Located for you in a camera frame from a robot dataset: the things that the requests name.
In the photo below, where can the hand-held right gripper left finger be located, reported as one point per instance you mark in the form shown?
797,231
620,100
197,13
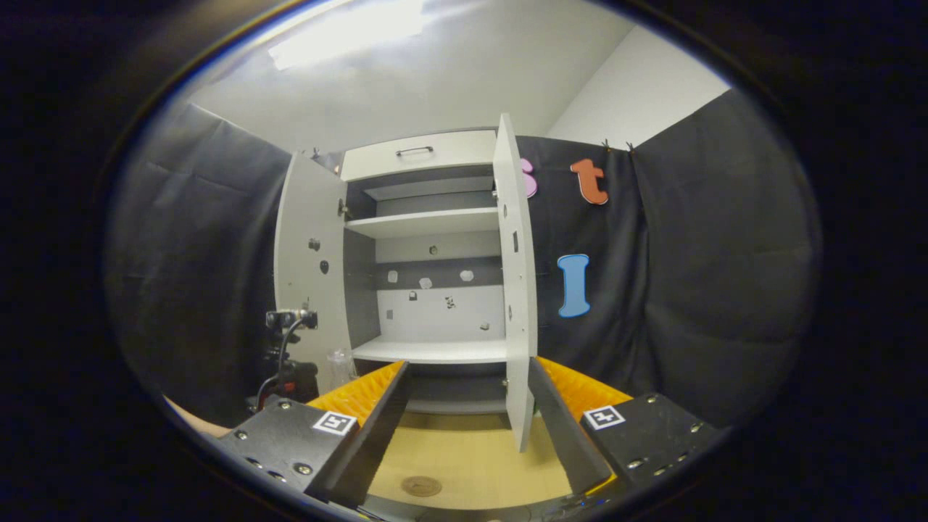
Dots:
362,449

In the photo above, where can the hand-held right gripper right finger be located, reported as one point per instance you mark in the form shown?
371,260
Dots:
565,435

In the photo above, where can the clear glass bottle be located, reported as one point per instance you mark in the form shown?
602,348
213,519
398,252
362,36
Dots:
341,370

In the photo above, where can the round brown coaster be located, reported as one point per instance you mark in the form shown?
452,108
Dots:
421,486

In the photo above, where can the white cabinet door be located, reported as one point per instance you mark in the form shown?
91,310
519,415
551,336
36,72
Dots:
516,290
308,217

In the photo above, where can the white cabinet shelf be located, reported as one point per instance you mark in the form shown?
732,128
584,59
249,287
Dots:
428,221
435,351

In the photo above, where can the white and grey cabinet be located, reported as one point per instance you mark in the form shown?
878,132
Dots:
435,319

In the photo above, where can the white cabinet drawer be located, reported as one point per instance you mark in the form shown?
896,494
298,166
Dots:
464,152

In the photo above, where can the black backdrop cloth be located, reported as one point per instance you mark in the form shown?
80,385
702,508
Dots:
725,275

